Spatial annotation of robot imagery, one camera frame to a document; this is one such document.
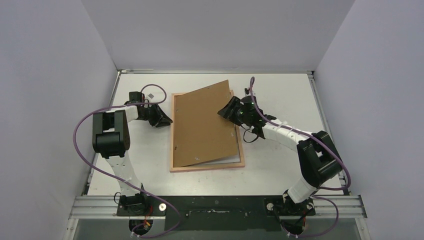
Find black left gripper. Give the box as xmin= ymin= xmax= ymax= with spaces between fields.
xmin=139 ymin=103 xmax=173 ymax=128

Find brown cardboard backing board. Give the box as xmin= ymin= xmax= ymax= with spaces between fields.
xmin=171 ymin=80 xmax=239 ymax=167

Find landscape photo print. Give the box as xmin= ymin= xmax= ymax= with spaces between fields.
xmin=199 ymin=155 xmax=241 ymax=166

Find pink wooden picture frame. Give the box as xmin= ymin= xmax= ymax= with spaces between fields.
xmin=169 ymin=89 xmax=246 ymax=173

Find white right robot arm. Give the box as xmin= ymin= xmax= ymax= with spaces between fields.
xmin=217 ymin=95 xmax=343 ymax=216

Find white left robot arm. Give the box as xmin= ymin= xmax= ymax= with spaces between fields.
xmin=92 ymin=91 xmax=173 ymax=217

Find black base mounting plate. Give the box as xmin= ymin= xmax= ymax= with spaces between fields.
xmin=115 ymin=195 xmax=316 ymax=232

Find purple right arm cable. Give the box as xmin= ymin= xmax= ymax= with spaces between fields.
xmin=248 ymin=76 xmax=352 ymax=239

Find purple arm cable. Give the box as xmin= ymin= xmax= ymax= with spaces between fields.
xmin=72 ymin=83 xmax=182 ymax=239
xmin=248 ymin=76 xmax=352 ymax=239

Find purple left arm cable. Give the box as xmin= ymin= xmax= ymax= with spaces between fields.
xmin=72 ymin=83 xmax=182 ymax=239

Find aluminium front rail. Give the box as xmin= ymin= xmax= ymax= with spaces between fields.
xmin=69 ymin=195 xmax=367 ymax=220

